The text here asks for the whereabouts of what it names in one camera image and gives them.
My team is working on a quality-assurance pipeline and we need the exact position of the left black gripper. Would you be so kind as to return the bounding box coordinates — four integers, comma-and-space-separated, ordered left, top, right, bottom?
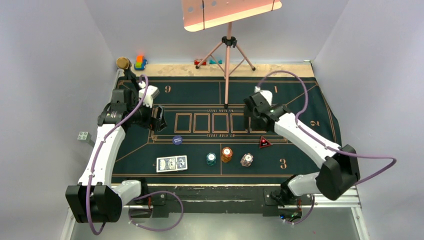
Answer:
127, 96, 166, 132

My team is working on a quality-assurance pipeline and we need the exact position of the red triangular dealer button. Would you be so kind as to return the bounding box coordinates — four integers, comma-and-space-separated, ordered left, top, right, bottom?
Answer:
259, 136, 273, 149

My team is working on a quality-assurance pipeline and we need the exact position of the blue small blind button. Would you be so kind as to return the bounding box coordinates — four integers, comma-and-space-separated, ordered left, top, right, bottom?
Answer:
172, 135, 183, 145

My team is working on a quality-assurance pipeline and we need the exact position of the orange poker chip stack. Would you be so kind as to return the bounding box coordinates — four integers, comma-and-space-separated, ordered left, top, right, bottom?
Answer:
221, 147, 233, 163

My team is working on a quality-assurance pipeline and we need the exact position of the green poker chip stack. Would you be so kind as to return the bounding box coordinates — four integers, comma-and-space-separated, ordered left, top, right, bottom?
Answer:
206, 152, 217, 166

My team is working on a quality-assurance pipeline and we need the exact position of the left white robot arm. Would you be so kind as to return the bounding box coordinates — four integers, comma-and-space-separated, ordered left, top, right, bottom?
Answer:
65, 86, 167, 223

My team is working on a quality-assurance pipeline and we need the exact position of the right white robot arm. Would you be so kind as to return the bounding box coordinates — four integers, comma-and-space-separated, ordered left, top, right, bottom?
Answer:
243, 91, 361, 205

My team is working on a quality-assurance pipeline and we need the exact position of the pink poker chip stack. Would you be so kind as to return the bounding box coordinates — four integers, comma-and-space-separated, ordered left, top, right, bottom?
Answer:
240, 153, 254, 167

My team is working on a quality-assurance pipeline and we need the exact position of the dark green poker mat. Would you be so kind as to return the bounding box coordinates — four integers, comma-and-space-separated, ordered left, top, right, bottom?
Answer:
112, 76, 318, 185

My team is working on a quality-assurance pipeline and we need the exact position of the blue playing card deck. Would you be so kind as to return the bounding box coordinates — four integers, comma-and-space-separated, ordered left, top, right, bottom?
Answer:
156, 155, 188, 173

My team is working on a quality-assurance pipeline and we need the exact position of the colourful toy block stack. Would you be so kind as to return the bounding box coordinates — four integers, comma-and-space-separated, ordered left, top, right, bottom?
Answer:
134, 55, 148, 71

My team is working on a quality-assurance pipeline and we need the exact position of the red toy block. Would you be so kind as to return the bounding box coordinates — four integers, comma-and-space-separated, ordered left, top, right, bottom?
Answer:
194, 59, 207, 67

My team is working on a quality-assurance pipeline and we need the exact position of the gold round knob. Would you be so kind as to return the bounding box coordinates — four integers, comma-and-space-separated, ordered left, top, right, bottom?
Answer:
115, 56, 132, 70

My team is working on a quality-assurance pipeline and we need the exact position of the teal toy block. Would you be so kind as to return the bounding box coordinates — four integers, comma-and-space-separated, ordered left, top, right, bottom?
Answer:
209, 59, 223, 65

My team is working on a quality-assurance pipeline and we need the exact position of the grey lego block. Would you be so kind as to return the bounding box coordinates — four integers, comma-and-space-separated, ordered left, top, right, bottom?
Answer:
77, 131, 95, 147

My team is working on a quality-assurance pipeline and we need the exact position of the pink music stand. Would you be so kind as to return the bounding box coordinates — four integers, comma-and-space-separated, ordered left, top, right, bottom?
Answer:
181, 0, 283, 109

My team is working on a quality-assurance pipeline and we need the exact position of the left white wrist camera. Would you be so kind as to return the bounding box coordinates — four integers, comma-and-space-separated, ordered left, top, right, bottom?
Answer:
138, 81, 160, 108

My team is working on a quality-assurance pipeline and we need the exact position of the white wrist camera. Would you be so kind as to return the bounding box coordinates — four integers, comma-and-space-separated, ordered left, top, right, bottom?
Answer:
254, 86, 273, 106
138, 81, 160, 108

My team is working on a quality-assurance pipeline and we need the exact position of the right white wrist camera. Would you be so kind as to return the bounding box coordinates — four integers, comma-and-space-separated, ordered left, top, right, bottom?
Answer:
254, 86, 273, 106

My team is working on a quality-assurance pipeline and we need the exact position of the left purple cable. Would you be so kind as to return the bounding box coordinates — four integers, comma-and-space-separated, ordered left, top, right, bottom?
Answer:
85, 74, 184, 236

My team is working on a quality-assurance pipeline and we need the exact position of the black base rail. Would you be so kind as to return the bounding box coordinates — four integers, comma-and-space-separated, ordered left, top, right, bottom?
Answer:
127, 183, 312, 218

